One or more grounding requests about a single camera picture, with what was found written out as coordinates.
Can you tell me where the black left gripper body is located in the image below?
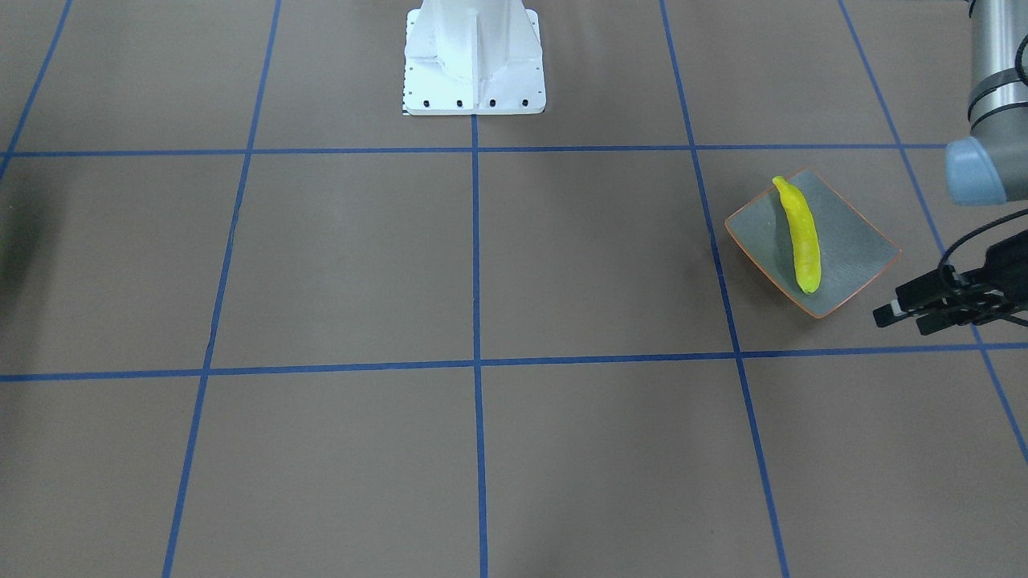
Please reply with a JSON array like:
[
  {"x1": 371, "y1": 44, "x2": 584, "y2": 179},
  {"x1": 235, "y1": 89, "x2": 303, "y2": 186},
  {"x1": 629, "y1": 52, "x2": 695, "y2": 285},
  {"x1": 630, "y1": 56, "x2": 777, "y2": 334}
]
[{"x1": 959, "y1": 237, "x2": 1027, "y2": 318}]

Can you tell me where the yellow banana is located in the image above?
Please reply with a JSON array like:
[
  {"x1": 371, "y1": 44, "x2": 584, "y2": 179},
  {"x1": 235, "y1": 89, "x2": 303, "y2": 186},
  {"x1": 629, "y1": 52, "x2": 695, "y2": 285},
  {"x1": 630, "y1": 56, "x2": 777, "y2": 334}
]
[{"x1": 772, "y1": 176, "x2": 822, "y2": 294}]

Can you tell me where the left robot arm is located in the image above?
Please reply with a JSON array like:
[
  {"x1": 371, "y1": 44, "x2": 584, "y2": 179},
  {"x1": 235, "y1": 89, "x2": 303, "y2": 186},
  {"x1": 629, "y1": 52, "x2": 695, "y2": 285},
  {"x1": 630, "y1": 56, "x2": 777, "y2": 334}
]
[{"x1": 873, "y1": 1, "x2": 1027, "y2": 336}]

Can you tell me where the grey square plate orange rim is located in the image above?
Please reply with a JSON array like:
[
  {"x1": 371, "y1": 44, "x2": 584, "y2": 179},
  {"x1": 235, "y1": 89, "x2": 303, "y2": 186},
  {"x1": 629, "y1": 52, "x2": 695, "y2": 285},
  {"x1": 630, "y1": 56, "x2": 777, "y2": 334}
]
[{"x1": 724, "y1": 167, "x2": 902, "y2": 319}]

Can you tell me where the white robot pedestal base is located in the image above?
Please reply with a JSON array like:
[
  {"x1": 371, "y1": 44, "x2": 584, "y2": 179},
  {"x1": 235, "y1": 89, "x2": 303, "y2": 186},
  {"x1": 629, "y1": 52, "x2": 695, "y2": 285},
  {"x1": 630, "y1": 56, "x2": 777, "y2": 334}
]
[{"x1": 402, "y1": 1, "x2": 547, "y2": 116}]

